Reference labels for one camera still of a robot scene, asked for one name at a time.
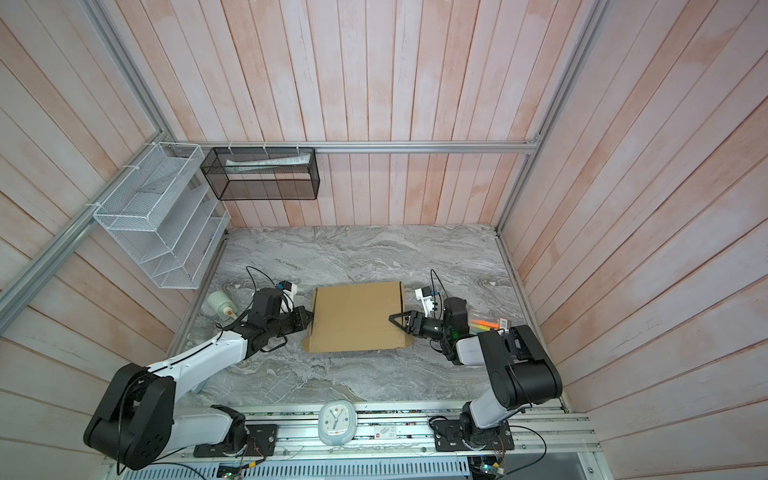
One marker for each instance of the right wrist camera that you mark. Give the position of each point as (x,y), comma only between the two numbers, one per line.
(426,296)

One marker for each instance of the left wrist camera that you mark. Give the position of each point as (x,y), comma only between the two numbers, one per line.
(288,291)

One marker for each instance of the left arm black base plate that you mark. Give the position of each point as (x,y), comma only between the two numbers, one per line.
(259,440)

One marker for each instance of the black mesh wall basket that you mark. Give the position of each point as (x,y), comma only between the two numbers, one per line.
(258,187)

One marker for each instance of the pale blue alarm clock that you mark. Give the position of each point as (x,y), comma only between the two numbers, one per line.
(337,423)

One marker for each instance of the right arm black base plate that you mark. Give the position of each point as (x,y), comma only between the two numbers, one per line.
(460,435)

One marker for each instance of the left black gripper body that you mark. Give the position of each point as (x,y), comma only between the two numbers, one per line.
(292,322)

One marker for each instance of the white paper in basket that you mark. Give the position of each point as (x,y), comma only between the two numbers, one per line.
(280,165)

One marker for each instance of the pack of coloured markers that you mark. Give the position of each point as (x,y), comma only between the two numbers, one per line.
(477,325)

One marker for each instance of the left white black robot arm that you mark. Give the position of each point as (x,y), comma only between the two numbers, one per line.
(136,422)

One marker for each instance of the small white label card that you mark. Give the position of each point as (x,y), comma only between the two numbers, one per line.
(385,432)

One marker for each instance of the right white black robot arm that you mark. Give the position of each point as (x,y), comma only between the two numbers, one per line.
(520,373)

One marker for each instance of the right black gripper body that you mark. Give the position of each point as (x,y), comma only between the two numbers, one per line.
(419,332)

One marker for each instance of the white wire mesh shelf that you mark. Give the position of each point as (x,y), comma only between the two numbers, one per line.
(168,225)

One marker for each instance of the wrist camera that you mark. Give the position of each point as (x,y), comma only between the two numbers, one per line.
(288,291)
(426,296)

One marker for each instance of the brown cardboard box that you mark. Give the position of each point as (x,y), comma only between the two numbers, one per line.
(353,318)

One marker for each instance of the aluminium front rail frame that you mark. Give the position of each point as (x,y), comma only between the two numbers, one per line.
(549,443)

